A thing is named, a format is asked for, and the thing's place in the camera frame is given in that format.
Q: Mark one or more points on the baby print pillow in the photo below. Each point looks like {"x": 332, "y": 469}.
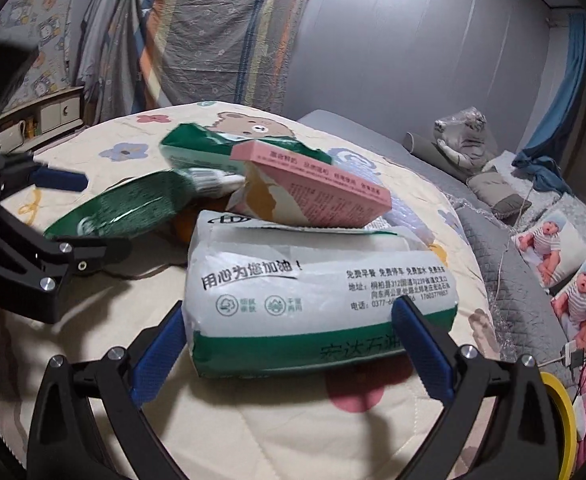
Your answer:
{"x": 583, "y": 305}
{"x": 548, "y": 245}

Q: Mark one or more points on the grey bolster pillow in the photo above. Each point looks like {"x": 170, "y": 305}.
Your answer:
{"x": 428, "y": 152}

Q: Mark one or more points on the striped hanging sheet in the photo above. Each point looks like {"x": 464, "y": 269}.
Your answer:
{"x": 213, "y": 35}

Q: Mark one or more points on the bear print quilt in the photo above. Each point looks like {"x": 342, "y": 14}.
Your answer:
{"x": 298, "y": 435}

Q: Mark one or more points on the green foil bag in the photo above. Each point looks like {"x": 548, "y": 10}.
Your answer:
{"x": 123, "y": 205}

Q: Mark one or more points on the white cabinet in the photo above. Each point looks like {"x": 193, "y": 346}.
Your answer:
{"x": 58, "y": 110}

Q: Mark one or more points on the white power strip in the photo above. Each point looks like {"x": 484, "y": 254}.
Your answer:
{"x": 567, "y": 352}

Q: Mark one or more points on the grey hanging cloth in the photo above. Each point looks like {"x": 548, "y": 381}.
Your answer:
{"x": 105, "y": 25}

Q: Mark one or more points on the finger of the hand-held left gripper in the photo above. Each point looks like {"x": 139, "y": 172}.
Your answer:
{"x": 58, "y": 180}
{"x": 93, "y": 255}

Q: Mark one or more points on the black power adapter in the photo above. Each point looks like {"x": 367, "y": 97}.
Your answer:
{"x": 578, "y": 356}

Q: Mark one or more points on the white green tissue pack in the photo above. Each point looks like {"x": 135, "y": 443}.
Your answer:
{"x": 273, "y": 270}

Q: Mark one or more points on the green white paper packet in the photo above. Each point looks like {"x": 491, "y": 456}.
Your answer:
{"x": 198, "y": 145}

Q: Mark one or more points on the cartoon print cloth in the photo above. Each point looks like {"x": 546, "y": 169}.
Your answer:
{"x": 48, "y": 35}

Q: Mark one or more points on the white tiger plush toy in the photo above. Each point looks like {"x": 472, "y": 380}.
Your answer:
{"x": 465, "y": 140}

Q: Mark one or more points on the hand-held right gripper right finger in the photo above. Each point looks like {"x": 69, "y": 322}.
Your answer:
{"x": 423, "y": 352}

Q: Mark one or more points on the smooth grey bed sheet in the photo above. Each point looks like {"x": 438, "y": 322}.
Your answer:
{"x": 363, "y": 135}

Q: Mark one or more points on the blue curtain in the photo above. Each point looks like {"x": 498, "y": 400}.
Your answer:
{"x": 568, "y": 85}

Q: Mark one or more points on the grey square pillow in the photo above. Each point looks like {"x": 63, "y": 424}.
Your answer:
{"x": 493, "y": 190}

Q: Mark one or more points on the yellow trash bin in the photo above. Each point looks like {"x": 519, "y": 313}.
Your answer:
{"x": 560, "y": 395}

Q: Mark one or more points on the grey quilted bed cover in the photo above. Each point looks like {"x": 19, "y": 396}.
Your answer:
{"x": 503, "y": 270}

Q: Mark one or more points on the pink cardboard box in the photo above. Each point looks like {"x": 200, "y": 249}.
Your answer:
{"x": 318, "y": 185}

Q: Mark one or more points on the white paper tissue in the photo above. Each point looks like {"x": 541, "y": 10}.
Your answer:
{"x": 579, "y": 417}

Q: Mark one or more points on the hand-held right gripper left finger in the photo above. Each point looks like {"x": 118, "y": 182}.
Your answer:
{"x": 158, "y": 355}

